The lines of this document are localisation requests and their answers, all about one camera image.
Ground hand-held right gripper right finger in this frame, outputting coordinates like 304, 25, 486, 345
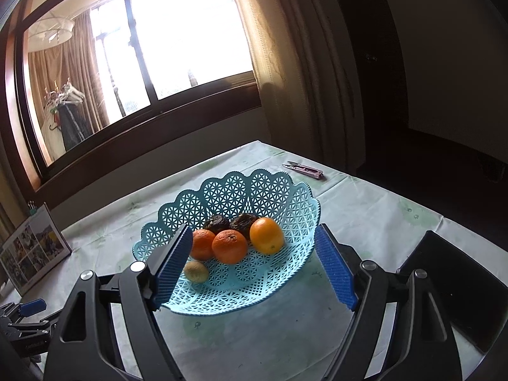
315, 223, 463, 381

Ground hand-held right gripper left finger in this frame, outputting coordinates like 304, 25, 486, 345
43, 224, 194, 381

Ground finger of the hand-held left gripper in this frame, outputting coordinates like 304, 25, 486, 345
6, 310, 64, 336
0, 299, 47, 321

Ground brown longan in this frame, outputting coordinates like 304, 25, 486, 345
183, 261, 209, 284

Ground small orange tangerine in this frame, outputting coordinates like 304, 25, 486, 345
190, 229, 217, 261

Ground large orange tangerine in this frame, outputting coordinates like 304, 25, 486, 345
211, 230, 248, 264

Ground wrinkled dark passion fruit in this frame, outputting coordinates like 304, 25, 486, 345
203, 215, 231, 235
229, 213, 258, 241

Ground smooth yellow-orange orange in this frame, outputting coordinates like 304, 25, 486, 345
249, 217, 285, 255

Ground light blue lattice basket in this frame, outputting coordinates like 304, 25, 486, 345
133, 169, 321, 316

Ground photo collage board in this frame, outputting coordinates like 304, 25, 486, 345
0, 202, 73, 296

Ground small thread snips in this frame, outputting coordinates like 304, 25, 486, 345
283, 160, 325, 180

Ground black chair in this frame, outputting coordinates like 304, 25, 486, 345
397, 230, 508, 354

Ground beige curtain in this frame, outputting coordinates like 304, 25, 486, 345
226, 0, 370, 175

